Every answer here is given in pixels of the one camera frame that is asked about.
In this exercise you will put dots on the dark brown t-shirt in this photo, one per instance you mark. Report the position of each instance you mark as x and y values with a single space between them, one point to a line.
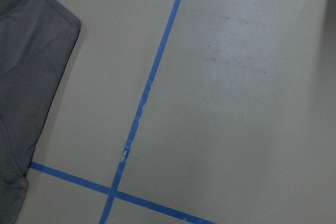
37 39

